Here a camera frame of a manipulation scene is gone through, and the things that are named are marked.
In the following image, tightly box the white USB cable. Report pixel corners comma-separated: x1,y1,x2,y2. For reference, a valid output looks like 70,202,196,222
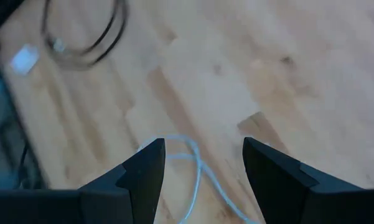
136,134,261,224

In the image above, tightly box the small white USB charger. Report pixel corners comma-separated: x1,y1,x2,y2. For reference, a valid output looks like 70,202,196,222
9,43,40,77

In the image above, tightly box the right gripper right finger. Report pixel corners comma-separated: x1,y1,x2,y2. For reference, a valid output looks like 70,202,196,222
242,137,362,224

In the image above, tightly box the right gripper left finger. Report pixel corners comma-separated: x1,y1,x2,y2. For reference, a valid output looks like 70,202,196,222
79,138,167,224

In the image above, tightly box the long black USB cable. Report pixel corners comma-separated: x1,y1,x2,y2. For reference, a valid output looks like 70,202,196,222
40,0,130,71

